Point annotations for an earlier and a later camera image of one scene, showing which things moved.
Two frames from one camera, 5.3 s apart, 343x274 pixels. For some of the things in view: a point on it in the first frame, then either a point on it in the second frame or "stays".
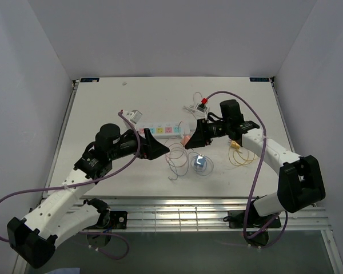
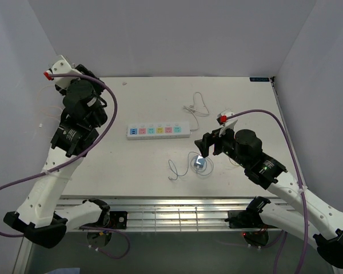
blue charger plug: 199,160 stays
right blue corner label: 259,79 stays
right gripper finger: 199,138 to 203,145
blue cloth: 65,270 stays
